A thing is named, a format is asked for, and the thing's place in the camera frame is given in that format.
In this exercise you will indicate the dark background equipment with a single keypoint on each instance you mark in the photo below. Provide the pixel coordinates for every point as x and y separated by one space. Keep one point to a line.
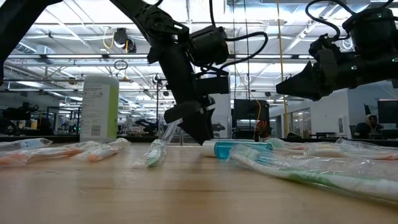
18 113

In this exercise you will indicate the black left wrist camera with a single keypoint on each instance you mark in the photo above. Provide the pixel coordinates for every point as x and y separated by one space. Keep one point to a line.
214 85

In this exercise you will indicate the black background robot arm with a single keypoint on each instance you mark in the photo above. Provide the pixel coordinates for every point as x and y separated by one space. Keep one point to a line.
147 125

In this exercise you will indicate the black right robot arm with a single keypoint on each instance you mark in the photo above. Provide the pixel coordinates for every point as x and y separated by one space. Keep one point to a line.
373 34

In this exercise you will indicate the black aluminium table frame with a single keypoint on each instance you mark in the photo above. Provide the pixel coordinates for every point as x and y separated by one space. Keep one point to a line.
63 138

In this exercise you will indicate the person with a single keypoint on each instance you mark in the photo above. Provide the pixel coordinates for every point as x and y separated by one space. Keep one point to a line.
370 127

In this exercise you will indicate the black monitor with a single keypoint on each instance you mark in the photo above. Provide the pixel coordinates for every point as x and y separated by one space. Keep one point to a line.
388 112

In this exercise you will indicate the green toothbrush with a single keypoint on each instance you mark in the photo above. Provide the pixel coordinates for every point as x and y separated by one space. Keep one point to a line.
154 155
311 179

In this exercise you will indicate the small blue mouthwash bottle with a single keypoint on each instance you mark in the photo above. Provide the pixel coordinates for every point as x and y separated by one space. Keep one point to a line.
236 149

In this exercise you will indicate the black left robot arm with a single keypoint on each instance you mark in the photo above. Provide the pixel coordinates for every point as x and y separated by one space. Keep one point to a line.
161 28

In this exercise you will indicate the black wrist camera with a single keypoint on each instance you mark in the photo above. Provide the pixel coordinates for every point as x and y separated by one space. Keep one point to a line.
214 85
320 46

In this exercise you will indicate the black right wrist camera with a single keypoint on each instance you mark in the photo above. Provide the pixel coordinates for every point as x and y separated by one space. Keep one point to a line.
320 46

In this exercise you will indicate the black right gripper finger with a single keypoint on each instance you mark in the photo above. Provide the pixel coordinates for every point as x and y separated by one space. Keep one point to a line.
304 88
311 74

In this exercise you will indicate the black equipment cabinet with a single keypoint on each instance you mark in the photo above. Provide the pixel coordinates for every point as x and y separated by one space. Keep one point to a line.
248 109

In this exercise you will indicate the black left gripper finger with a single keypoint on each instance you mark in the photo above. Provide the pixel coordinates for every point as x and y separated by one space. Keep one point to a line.
183 112
200 130

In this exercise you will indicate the white green wipes canister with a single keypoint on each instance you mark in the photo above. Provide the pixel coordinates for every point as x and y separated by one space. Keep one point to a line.
99 109

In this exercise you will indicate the blue toothbrush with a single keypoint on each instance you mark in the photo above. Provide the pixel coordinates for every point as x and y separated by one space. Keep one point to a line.
26 144

